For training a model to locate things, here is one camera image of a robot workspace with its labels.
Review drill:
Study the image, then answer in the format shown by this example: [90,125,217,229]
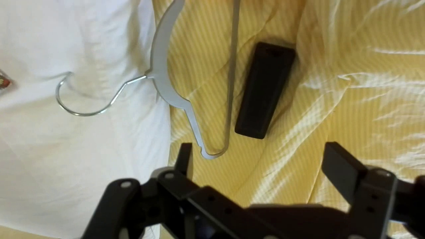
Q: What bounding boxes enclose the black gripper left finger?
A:
[150,141,210,197]

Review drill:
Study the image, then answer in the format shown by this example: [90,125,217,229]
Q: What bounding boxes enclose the white plastic bag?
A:
[0,0,173,239]

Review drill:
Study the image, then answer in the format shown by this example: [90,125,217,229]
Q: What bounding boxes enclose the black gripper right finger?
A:
[322,141,400,239]

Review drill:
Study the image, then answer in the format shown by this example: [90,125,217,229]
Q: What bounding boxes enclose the black rectangular object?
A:
[234,40,298,141]

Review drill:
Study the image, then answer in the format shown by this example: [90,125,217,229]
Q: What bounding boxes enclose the grey clothes hanger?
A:
[55,0,243,163]

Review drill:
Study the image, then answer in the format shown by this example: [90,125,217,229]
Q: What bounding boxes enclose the yellow striped bedsheet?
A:
[150,0,425,239]

